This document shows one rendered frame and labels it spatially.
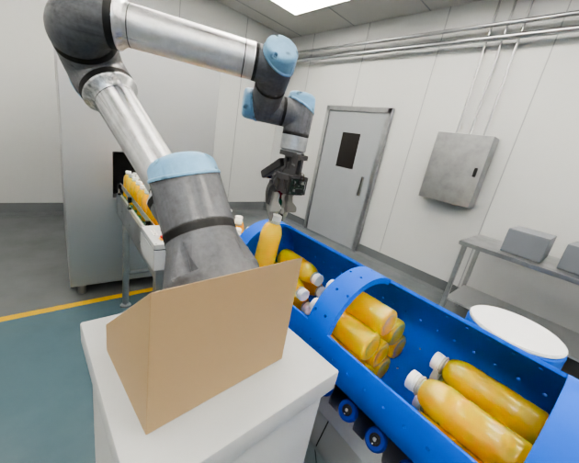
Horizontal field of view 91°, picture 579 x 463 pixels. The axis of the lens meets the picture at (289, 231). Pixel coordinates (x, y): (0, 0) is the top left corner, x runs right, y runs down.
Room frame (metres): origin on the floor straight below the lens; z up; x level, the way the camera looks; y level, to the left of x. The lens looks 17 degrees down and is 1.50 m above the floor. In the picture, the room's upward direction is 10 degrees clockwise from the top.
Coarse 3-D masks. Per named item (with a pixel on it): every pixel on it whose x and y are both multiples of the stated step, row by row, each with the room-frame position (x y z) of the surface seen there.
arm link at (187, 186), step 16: (160, 160) 0.44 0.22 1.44; (176, 160) 0.44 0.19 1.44; (192, 160) 0.45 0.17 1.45; (208, 160) 0.47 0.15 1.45; (160, 176) 0.42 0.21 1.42; (176, 176) 0.42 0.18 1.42; (192, 176) 0.43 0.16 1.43; (208, 176) 0.45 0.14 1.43; (160, 192) 0.42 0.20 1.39; (176, 192) 0.41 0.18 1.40; (192, 192) 0.42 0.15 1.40; (208, 192) 0.43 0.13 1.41; (224, 192) 0.47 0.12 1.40; (160, 208) 0.41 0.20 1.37; (176, 208) 0.40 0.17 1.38; (192, 208) 0.40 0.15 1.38; (208, 208) 0.41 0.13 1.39; (224, 208) 0.44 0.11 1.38; (160, 224) 0.41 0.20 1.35; (176, 224) 0.39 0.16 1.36
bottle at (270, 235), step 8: (272, 224) 0.83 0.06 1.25; (264, 232) 0.83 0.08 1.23; (272, 232) 0.82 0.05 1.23; (280, 232) 0.84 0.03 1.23; (264, 240) 0.82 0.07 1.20; (272, 240) 0.82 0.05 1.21; (256, 248) 0.84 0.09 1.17; (264, 248) 0.82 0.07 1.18; (272, 248) 0.82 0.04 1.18; (256, 256) 0.82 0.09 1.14; (264, 256) 0.81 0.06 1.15; (272, 256) 0.82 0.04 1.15; (264, 264) 0.81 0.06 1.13; (272, 264) 0.83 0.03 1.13
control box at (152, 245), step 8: (144, 232) 0.97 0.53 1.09; (152, 232) 0.97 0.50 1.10; (160, 232) 0.99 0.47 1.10; (144, 240) 0.97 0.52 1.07; (152, 240) 0.91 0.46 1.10; (160, 240) 0.92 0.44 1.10; (144, 248) 0.97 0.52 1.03; (152, 248) 0.89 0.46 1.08; (160, 248) 0.88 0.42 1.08; (152, 256) 0.88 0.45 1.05; (160, 256) 0.88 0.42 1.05; (152, 264) 0.88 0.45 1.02; (160, 264) 0.88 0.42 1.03
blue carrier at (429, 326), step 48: (288, 240) 1.03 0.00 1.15; (336, 288) 0.60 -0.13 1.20; (384, 288) 0.72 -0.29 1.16; (432, 336) 0.62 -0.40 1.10; (480, 336) 0.53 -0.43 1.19; (336, 384) 0.51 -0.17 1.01; (384, 384) 0.42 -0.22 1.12; (528, 384) 0.47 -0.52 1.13; (576, 384) 0.36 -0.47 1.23; (384, 432) 0.42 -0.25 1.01; (432, 432) 0.35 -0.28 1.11; (576, 432) 0.29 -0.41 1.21
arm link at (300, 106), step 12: (288, 96) 0.83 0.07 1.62; (300, 96) 0.80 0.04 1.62; (312, 96) 0.82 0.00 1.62; (288, 108) 0.79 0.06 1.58; (300, 108) 0.80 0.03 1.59; (312, 108) 0.82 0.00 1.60; (288, 120) 0.80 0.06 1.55; (300, 120) 0.80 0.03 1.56; (288, 132) 0.81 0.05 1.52; (300, 132) 0.80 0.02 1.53
